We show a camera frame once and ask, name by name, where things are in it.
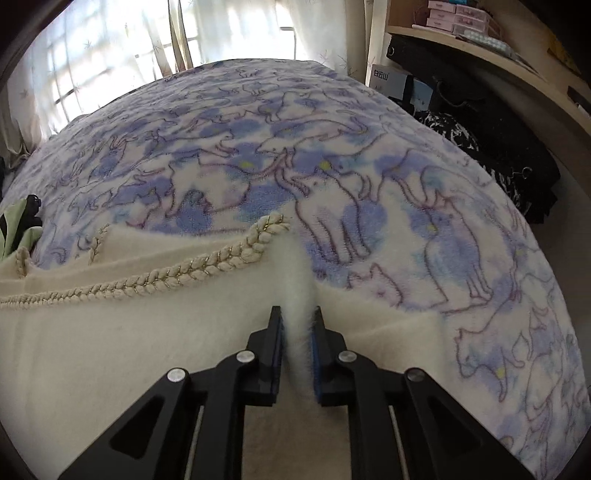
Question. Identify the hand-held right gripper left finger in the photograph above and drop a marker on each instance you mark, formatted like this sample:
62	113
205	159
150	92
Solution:
278	350

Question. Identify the pink box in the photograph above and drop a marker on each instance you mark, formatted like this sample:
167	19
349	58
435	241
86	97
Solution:
441	5
438	23
439	14

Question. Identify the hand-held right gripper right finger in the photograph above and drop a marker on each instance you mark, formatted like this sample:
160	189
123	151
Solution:
316	355

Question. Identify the cream garment with braided trim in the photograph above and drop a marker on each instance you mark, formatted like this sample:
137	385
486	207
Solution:
138	323

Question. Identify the green and black cloth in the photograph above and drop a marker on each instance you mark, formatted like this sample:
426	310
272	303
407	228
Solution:
16	228

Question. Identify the cat print blanket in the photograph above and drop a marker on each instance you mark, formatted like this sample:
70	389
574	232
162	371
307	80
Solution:
323	152

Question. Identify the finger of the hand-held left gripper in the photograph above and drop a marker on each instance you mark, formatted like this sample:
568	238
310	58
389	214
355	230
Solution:
31	207

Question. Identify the blister pack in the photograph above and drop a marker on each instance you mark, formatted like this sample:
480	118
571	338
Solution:
489	42

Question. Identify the white and blue box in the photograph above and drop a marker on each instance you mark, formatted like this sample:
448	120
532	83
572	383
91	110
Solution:
385	78

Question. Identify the sheer white curtain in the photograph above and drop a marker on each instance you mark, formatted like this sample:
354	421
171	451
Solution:
152	41

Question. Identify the wooden shelf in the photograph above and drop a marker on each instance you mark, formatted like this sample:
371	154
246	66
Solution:
489	50

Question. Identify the black bag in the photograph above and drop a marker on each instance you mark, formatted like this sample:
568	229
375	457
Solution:
489	134

